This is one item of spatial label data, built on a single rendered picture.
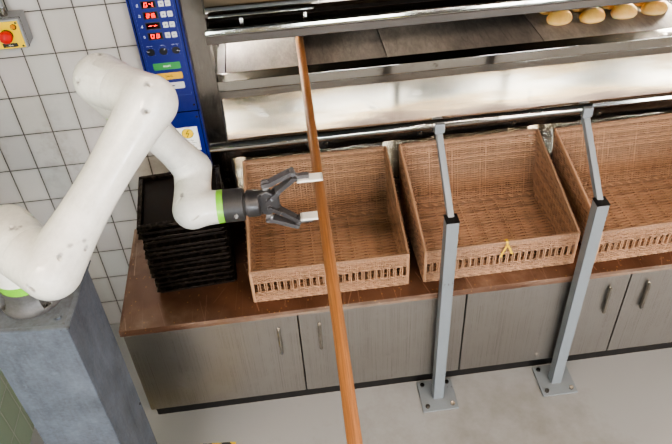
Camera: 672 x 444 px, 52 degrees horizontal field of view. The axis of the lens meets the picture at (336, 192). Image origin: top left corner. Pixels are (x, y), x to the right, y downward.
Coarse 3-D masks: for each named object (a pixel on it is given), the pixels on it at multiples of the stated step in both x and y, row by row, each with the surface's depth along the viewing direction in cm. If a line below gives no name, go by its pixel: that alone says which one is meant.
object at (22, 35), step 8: (0, 16) 211; (8, 16) 211; (16, 16) 211; (24, 16) 215; (0, 24) 210; (8, 24) 210; (16, 24) 210; (24, 24) 214; (0, 32) 211; (16, 32) 212; (24, 32) 214; (16, 40) 214; (24, 40) 214; (0, 48) 215; (8, 48) 215; (16, 48) 216
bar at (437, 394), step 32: (352, 128) 215; (384, 128) 215; (416, 128) 216; (448, 192) 215; (448, 224) 213; (448, 256) 222; (448, 288) 232; (576, 288) 240; (448, 320) 242; (576, 320) 251; (448, 384) 278; (544, 384) 276
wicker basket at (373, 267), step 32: (256, 160) 258; (288, 160) 260; (352, 160) 262; (384, 160) 264; (352, 192) 268; (384, 192) 270; (256, 224) 270; (352, 224) 268; (256, 256) 256; (288, 256) 256; (320, 256) 255; (352, 256) 254; (384, 256) 233; (256, 288) 244; (288, 288) 239; (320, 288) 240; (352, 288) 242
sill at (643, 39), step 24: (480, 48) 249; (504, 48) 248; (528, 48) 248; (552, 48) 247; (576, 48) 248; (600, 48) 249; (624, 48) 250; (240, 72) 244; (264, 72) 243; (288, 72) 242; (312, 72) 242; (336, 72) 243; (360, 72) 244; (384, 72) 245; (408, 72) 246
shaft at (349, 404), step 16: (304, 48) 251; (304, 64) 240; (304, 80) 232; (304, 96) 225; (320, 160) 199; (320, 192) 187; (320, 208) 183; (320, 224) 179; (336, 272) 166; (336, 288) 161; (336, 304) 157; (336, 320) 154; (336, 336) 151; (336, 352) 148; (352, 384) 142; (352, 400) 138; (352, 416) 135; (352, 432) 133
